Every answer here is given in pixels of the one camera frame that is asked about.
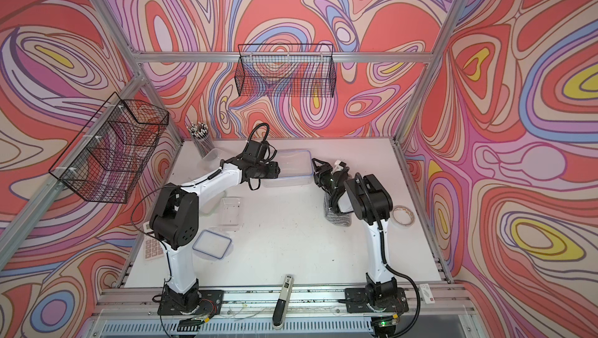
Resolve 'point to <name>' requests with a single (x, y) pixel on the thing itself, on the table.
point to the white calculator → (153, 248)
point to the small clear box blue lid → (230, 214)
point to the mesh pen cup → (202, 137)
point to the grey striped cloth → (339, 218)
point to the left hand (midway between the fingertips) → (279, 172)
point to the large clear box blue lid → (295, 167)
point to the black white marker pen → (283, 304)
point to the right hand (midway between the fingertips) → (310, 166)
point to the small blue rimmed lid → (212, 243)
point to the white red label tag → (427, 293)
